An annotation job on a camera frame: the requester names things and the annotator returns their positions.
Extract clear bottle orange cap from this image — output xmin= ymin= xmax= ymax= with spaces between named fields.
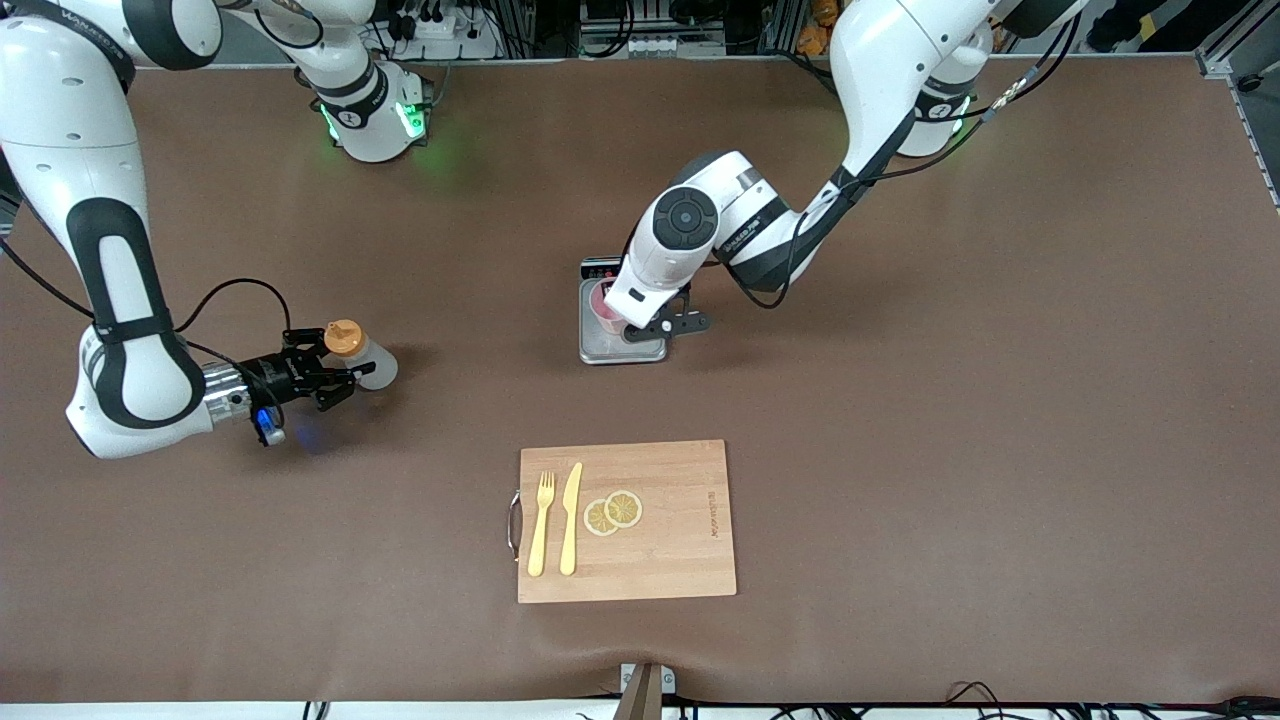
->
xmin=322 ymin=319 xmax=399 ymax=392

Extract pink plastic cup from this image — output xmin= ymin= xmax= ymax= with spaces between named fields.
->
xmin=588 ymin=280 xmax=629 ymax=338

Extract yellow plastic fork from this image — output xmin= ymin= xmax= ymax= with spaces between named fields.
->
xmin=527 ymin=471 xmax=556 ymax=578

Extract yellow plastic knife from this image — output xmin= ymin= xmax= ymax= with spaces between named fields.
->
xmin=559 ymin=461 xmax=584 ymax=577

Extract steel kitchen scale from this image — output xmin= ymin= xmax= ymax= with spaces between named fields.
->
xmin=577 ymin=256 xmax=669 ymax=366

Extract white power strip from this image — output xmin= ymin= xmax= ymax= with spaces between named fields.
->
xmin=385 ymin=8 xmax=501 ymax=61

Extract wooden cutting board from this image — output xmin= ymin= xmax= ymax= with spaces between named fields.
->
xmin=507 ymin=439 xmax=739 ymax=605

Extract white socket strip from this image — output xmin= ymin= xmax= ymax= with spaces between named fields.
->
xmin=580 ymin=32 xmax=727 ymax=59

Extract orange snack packets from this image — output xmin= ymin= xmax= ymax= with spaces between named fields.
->
xmin=797 ymin=0 xmax=843 ymax=57

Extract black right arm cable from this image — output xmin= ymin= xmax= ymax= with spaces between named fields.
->
xmin=0 ymin=235 xmax=293 ymax=376

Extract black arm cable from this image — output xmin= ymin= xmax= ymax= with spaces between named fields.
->
xmin=715 ymin=10 xmax=1086 ymax=309
xmin=0 ymin=235 xmax=293 ymax=376

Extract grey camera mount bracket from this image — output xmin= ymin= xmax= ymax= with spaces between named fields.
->
xmin=617 ymin=661 xmax=678 ymax=720

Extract black base cable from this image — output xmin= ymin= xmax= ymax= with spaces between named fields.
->
xmin=775 ymin=48 xmax=839 ymax=101

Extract black cable loop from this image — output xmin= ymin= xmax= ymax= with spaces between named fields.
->
xmin=945 ymin=681 xmax=1013 ymax=720

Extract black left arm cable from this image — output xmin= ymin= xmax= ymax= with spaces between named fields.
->
xmin=715 ymin=10 xmax=1086 ymax=309

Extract aluminium frame profile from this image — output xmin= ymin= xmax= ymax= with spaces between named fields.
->
xmin=1196 ymin=0 xmax=1280 ymax=213

